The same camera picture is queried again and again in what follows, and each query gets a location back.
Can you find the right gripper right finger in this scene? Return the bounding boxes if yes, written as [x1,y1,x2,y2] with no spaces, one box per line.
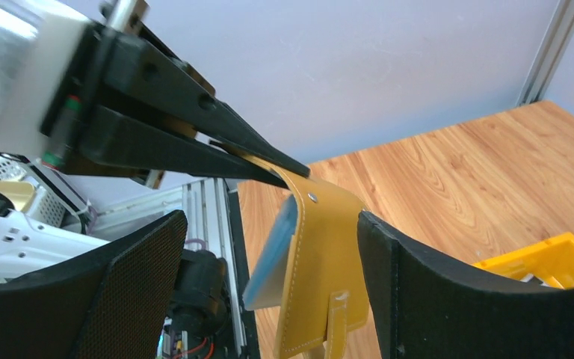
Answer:
[357,211,574,358]

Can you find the yellow leather card holder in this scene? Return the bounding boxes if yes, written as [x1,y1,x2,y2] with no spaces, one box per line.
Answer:
[223,145,369,358]

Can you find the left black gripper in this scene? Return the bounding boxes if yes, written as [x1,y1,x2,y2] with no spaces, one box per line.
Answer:
[40,22,310,188]

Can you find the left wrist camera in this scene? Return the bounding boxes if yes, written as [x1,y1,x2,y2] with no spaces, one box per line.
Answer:
[0,1,93,158]

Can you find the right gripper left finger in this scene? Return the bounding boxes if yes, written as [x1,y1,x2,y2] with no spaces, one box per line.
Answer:
[0,210,188,358]

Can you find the white plastic basket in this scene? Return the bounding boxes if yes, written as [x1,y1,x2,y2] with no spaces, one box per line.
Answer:
[0,155,97,233]

